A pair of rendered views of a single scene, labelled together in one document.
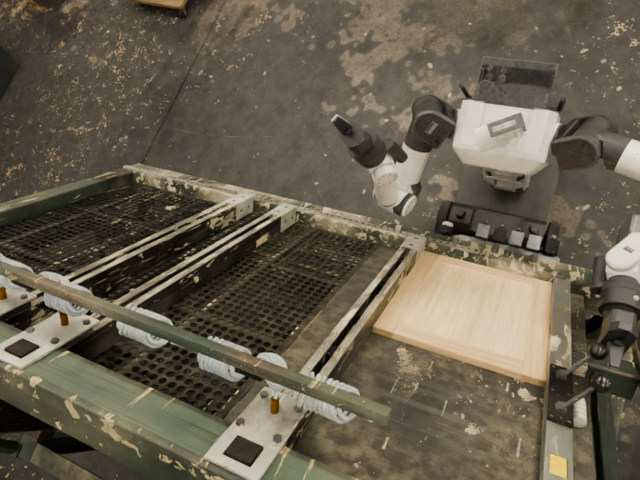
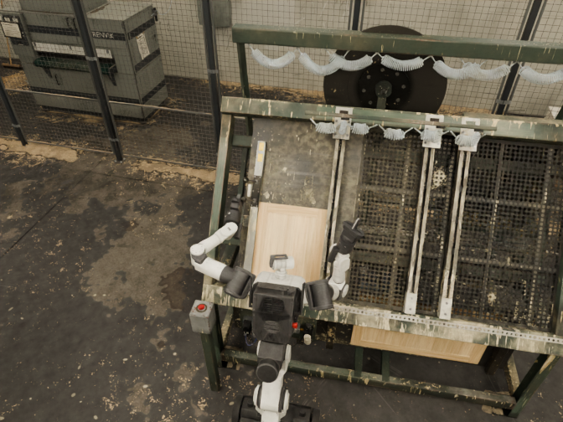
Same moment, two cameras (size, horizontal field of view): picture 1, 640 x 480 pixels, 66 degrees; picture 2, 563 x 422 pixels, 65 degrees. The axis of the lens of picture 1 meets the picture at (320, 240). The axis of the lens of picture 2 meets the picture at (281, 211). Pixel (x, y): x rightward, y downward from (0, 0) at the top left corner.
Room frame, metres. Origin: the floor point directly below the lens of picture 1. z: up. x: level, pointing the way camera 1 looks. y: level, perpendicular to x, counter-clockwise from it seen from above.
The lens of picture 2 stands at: (1.45, -1.75, 3.07)
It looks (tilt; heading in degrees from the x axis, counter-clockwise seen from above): 40 degrees down; 130
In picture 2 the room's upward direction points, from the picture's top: straight up
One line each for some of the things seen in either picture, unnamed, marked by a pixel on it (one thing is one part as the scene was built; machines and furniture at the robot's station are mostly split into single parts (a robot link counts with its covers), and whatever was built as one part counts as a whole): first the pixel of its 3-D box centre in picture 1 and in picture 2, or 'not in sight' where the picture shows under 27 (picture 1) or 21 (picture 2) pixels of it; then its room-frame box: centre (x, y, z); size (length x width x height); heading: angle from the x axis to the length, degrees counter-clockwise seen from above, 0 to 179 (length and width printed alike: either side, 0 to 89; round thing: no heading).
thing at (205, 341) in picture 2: not in sight; (210, 358); (0.00, -0.79, 0.38); 0.06 x 0.06 x 0.75; 30
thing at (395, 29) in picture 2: not in sight; (383, 89); (0.19, 0.78, 1.85); 0.80 x 0.06 x 0.80; 30
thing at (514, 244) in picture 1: (499, 243); (275, 333); (0.35, -0.51, 0.69); 0.50 x 0.14 x 0.24; 30
